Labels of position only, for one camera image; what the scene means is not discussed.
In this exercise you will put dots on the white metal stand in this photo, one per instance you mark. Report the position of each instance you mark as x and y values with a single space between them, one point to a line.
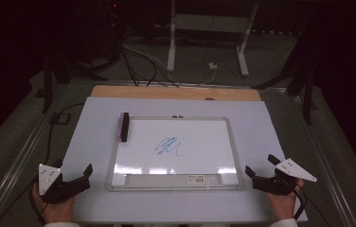
171 47

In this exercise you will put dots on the black tripod stand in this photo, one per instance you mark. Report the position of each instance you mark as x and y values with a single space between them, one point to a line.
307 97
47 88

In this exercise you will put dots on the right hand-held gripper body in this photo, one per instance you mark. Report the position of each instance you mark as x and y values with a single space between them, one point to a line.
275 186

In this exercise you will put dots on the purple and black whiteboard eraser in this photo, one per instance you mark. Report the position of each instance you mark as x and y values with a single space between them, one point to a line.
124 127

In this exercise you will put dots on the large white base board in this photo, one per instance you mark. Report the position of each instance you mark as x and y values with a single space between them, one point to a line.
255 132

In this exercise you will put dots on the metal floor rail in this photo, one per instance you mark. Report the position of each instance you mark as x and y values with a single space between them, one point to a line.
324 170
15 170

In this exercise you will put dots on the white plug adapter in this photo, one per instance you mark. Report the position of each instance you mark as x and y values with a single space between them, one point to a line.
212 66

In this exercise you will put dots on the small framed whiteboard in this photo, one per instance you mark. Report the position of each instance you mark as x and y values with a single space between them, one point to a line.
198 138

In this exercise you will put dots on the black square floor plate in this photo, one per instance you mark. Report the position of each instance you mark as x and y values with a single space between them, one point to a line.
60 118

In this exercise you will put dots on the person's left hand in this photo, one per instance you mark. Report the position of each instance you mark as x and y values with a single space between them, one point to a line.
56 213

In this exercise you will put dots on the dark equipment rack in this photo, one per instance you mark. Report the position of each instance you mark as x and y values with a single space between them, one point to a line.
113 31

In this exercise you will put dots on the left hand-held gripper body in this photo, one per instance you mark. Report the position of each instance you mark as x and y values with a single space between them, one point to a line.
56 189

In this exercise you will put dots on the person's right hand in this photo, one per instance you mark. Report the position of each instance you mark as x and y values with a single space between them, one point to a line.
283 206

